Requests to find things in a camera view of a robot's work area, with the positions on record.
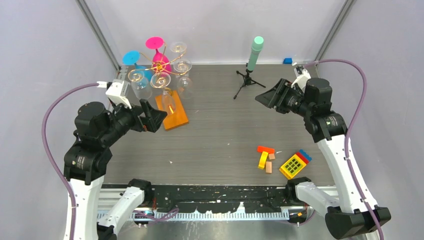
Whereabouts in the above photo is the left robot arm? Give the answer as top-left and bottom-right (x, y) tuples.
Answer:
(63, 99), (167, 240)

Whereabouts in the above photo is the blue wine glass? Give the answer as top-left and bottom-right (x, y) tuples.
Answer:
(122, 50), (153, 82)

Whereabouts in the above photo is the gold wire glass rack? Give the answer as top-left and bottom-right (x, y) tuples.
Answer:
(122, 36), (192, 115)

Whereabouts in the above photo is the orange wooden rack base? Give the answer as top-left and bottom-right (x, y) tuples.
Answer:
(154, 90), (189, 131)

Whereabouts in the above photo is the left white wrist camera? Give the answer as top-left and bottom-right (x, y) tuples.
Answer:
(105, 79), (132, 109)

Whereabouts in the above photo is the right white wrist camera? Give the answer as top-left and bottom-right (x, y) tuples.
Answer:
(290, 65), (311, 92)

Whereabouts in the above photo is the yellow toy calculator block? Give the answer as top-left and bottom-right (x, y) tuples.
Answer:
(279, 154), (307, 180)

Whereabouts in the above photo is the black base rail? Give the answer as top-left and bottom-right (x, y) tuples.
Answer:
(136, 184), (305, 222)

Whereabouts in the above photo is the pink wine glass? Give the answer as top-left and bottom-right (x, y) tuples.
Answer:
(145, 36), (172, 74)

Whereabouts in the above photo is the clear champagne flute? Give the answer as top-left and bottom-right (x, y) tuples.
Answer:
(150, 72), (176, 115)

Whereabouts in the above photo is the red toy brick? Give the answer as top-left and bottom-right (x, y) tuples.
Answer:
(295, 151), (310, 165)

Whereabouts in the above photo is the tan wooden block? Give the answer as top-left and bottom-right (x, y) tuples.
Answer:
(265, 161), (273, 174)

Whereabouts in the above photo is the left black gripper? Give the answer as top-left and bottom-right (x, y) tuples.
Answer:
(101, 95), (167, 144)

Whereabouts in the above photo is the green microphone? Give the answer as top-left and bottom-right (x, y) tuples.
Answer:
(247, 36), (264, 72)

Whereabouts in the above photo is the clear round wine glass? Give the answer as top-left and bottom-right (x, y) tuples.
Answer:
(173, 58), (194, 100)

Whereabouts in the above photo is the blue toy brick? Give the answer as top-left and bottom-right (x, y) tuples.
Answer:
(298, 149), (312, 163)

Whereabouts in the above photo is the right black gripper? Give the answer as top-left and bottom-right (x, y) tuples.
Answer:
(255, 78), (313, 118)

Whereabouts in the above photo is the clear tumbler wine glass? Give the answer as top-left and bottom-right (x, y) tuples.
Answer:
(127, 69), (153, 100)

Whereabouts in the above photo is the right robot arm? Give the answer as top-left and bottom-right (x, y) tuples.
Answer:
(255, 78), (392, 240)

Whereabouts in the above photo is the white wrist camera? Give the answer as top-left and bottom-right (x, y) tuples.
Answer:
(105, 79), (132, 109)
(290, 65), (311, 92)

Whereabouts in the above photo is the clear frosted wine glass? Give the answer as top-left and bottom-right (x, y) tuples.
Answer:
(169, 41), (187, 64)

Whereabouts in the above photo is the orange toy block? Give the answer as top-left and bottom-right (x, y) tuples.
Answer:
(256, 145), (275, 154)

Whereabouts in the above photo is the small blue block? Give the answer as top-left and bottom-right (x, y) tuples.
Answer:
(283, 57), (293, 65)

